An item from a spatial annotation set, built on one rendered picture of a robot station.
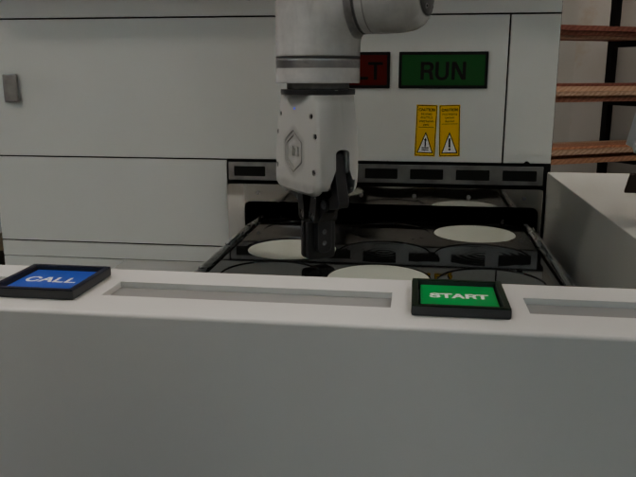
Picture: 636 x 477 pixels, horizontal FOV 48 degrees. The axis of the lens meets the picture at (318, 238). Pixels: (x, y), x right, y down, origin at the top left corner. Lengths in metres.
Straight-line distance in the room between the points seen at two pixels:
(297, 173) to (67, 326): 0.34
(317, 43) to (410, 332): 0.37
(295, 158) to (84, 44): 0.47
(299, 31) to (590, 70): 6.56
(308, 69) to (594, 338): 0.40
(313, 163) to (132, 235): 0.48
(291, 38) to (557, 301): 0.37
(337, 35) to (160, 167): 0.46
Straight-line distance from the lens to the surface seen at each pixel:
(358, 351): 0.40
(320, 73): 0.69
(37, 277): 0.50
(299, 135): 0.71
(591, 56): 7.20
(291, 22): 0.70
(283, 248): 0.81
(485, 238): 0.89
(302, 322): 0.40
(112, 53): 1.08
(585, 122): 7.21
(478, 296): 0.44
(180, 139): 1.05
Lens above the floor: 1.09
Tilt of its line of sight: 13 degrees down
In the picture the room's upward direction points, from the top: straight up
